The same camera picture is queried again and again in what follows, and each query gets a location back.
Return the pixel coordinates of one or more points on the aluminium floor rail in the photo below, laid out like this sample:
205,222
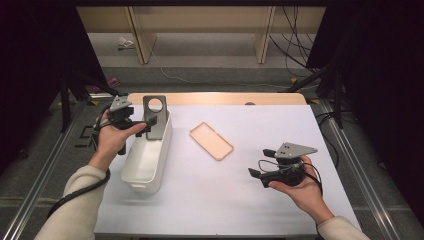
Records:
40,180
363,180

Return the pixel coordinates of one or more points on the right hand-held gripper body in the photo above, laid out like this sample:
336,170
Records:
286,173

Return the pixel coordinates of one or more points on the clear grey phone case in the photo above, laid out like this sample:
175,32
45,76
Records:
160,131

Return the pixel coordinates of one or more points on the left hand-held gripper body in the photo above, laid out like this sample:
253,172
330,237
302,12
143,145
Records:
120,116

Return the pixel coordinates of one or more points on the white plastic storage box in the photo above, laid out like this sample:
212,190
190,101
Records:
146,163

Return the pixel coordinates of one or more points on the beige phone case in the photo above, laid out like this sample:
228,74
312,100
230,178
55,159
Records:
210,141

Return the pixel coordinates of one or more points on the black metal stand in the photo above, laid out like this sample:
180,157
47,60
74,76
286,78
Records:
68,96
335,90

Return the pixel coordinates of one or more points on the pink object on floor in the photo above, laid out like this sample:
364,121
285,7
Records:
114,82

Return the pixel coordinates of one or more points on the white crumpled paper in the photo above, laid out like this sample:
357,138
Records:
125,43

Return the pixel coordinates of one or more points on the white table cover sheet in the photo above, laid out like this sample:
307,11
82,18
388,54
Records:
233,193

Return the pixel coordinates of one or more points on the person's left hand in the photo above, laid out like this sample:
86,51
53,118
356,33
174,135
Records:
110,143

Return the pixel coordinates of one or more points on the person's right hand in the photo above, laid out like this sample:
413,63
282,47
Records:
311,196

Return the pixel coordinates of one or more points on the light wooden shelf unit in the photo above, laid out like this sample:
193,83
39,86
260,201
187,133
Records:
200,20

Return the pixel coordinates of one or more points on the black curtain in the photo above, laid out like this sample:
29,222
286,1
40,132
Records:
383,83
33,66

